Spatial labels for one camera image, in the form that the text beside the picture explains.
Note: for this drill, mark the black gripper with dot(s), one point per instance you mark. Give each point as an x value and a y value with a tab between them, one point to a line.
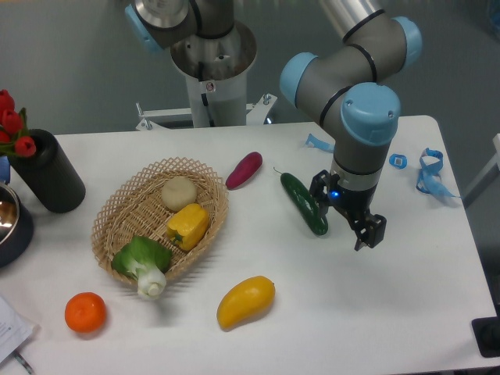
354	206

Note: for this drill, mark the yellow bell pepper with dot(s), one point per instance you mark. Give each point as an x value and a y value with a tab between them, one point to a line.
188	226

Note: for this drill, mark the tangled blue ribbon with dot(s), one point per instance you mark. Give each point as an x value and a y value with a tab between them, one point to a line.
429	177

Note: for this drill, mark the black cylindrical vase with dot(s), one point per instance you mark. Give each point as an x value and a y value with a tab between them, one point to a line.
50	174

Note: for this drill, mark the curved blue tape strip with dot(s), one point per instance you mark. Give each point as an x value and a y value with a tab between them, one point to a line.
314	142

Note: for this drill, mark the beige round bun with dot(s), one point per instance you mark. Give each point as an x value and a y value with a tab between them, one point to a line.
178	192

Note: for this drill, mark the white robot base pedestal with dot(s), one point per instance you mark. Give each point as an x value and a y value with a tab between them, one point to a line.
215	72

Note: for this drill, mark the black device at table edge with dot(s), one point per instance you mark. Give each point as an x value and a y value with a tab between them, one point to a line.
486	332

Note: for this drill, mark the green bok choy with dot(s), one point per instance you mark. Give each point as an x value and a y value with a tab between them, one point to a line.
146	261

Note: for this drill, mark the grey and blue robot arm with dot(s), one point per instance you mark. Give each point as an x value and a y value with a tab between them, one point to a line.
342	93

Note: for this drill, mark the pen with patterned barrel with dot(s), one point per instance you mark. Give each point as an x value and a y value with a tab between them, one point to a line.
24	363

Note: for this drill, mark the orange mandarin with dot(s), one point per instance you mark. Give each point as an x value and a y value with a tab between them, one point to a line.
85	313

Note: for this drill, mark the red tulip bouquet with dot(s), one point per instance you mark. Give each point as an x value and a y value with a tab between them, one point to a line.
16	140

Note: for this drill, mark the woven wicker basket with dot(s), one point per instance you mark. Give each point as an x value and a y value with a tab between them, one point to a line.
137	208

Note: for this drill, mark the white paper sheet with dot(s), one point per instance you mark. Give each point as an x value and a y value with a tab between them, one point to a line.
16	329

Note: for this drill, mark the purple sweet potato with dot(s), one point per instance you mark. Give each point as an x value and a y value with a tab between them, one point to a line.
244	170

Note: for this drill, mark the yellow mango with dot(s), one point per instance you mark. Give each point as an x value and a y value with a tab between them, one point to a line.
244	301

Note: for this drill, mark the green cucumber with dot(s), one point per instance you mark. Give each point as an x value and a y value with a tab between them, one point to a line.
304	203

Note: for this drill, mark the dark metal bowl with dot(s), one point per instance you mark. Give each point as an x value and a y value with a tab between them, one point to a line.
17	226

